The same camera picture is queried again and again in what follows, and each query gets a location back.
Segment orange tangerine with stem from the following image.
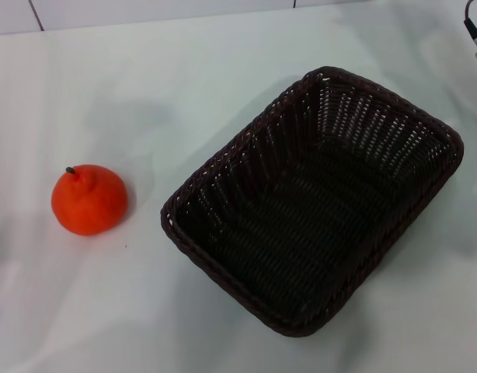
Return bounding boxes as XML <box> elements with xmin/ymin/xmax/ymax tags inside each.
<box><xmin>50</xmin><ymin>164</ymin><xmax>129</xmax><ymax>237</ymax></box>

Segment white tablecloth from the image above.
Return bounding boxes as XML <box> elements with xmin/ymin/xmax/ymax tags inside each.
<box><xmin>0</xmin><ymin>6</ymin><xmax>477</xmax><ymax>373</ymax></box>

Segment dark brown woven basket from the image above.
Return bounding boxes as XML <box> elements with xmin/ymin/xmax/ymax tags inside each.
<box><xmin>159</xmin><ymin>66</ymin><xmax>465</xmax><ymax>338</ymax></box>

